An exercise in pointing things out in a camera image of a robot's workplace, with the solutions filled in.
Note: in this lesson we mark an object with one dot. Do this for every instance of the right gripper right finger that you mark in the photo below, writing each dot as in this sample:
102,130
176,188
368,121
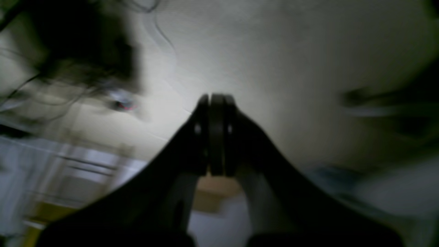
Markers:
286,209

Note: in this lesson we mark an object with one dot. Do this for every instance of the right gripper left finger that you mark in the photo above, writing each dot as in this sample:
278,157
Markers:
152,209

